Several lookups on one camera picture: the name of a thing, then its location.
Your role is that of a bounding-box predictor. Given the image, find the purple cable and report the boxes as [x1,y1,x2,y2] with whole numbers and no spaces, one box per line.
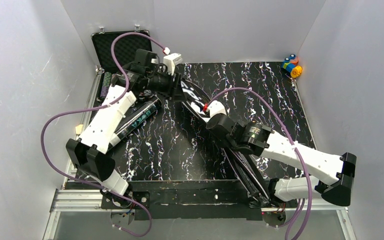
[206,87,314,240]
[40,32,171,238]

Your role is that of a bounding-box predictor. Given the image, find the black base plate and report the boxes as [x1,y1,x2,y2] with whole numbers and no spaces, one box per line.
[64,178,312,221]

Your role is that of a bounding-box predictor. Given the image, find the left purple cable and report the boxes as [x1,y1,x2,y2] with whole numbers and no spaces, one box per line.
[40,32,171,238]

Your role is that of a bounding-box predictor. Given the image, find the aluminium rail frame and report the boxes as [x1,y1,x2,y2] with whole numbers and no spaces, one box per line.
[42,66,357,240]

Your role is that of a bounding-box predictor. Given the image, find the beige clip on rail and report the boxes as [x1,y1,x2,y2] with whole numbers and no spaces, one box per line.
[75,124,84,135]

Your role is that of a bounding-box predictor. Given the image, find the black shuttlecock tube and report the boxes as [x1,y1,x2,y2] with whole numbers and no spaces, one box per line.
[108,95,162,150]

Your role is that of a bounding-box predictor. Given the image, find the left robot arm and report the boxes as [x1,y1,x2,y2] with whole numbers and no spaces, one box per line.
[66,48,186,199]

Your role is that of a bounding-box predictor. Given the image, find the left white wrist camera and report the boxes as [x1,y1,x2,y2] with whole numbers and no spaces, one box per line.
[163,53,183,76]

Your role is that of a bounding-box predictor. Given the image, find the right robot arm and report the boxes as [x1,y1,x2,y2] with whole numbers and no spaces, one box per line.
[206,113,357,207]

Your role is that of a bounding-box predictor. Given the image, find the black poker chip case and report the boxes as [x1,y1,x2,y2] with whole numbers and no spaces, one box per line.
[91,24,156,109]

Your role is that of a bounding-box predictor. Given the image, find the black racket bag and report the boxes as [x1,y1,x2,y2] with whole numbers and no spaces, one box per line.
[179,79,273,208]

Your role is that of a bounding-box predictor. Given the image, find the colourful toy blocks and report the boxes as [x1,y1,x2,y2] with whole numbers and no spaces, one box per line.
[281,54,303,79]

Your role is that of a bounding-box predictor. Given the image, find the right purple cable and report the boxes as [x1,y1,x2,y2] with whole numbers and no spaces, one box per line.
[206,87,314,240]

